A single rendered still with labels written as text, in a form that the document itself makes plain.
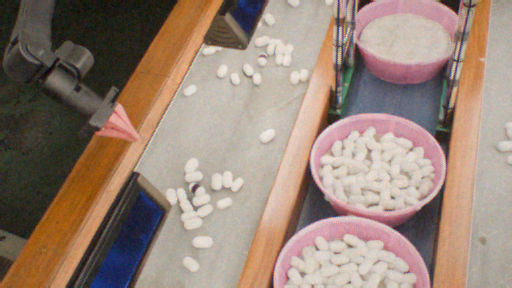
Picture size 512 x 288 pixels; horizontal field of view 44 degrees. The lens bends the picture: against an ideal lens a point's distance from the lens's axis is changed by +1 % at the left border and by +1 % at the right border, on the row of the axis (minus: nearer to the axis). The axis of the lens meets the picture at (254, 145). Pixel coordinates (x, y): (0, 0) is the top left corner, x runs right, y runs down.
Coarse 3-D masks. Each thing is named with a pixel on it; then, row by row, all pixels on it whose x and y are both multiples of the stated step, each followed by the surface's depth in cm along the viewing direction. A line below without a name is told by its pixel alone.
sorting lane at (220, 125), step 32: (320, 0) 171; (256, 32) 164; (288, 32) 163; (320, 32) 162; (192, 64) 157; (224, 64) 156; (256, 64) 155; (192, 96) 149; (224, 96) 148; (256, 96) 147; (288, 96) 147; (160, 128) 143; (192, 128) 142; (224, 128) 141; (256, 128) 140; (288, 128) 140; (160, 160) 136; (224, 160) 135; (256, 160) 134; (224, 192) 129; (256, 192) 128; (224, 224) 124; (256, 224) 123; (160, 256) 120; (192, 256) 119; (224, 256) 119
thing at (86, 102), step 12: (84, 84) 121; (72, 96) 118; (84, 96) 119; (96, 96) 121; (108, 96) 122; (72, 108) 120; (84, 108) 119; (96, 108) 120; (84, 120) 121; (84, 132) 121
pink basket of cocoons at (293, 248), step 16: (320, 224) 119; (336, 224) 120; (352, 224) 119; (368, 224) 119; (304, 240) 119; (368, 240) 120; (384, 240) 118; (400, 240) 116; (288, 256) 117; (400, 256) 117; (416, 256) 113; (416, 272) 113
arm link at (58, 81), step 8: (56, 64) 120; (64, 64) 121; (48, 72) 120; (56, 72) 118; (64, 72) 119; (72, 72) 122; (40, 80) 118; (48, 80) 117; (56, 80) 117; (64, 80) 118; (72, 80) 119; (40, 88) 119; (48, 88) 118; (56, 88) 118; (64, 88) 118; (72, 88) 118; (48, 96) 119; (56, 96) 118; (64, 96) 118
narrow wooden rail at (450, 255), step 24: (480, 24) 155; (480, 48) 149; (480, 72) 144; (456, 96) 140; (480, 96) 139; (456, 120) 134; (456, 144) 130; (456, 168) 126; (456, 192) 122; (456, 216) 118; (456, 240) 115; (432, 264) 118; (456, 264) 111
